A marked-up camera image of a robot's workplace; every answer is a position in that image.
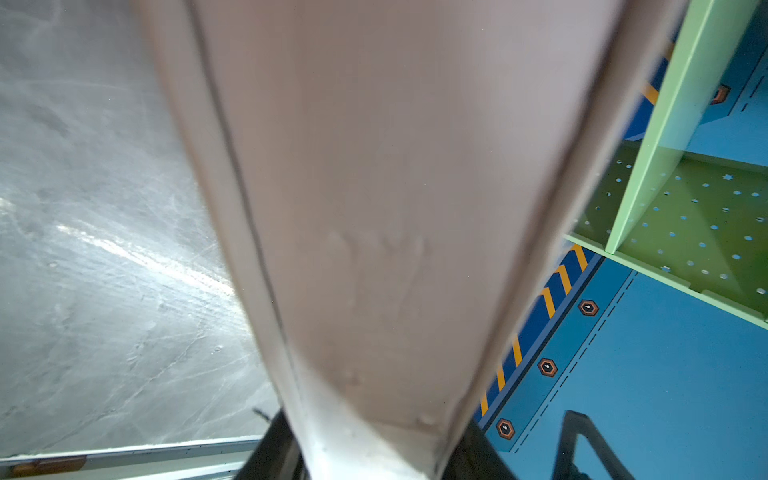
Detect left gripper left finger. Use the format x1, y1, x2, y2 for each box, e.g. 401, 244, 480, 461
235, 410, 306, 480

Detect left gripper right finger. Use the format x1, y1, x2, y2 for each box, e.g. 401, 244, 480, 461
443, 421, 516, 480

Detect white LOVER book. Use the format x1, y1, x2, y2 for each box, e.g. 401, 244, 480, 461
138, 1, 685, 479

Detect green wooden shelf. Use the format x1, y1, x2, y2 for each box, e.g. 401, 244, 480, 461
570, 1, 767, 326

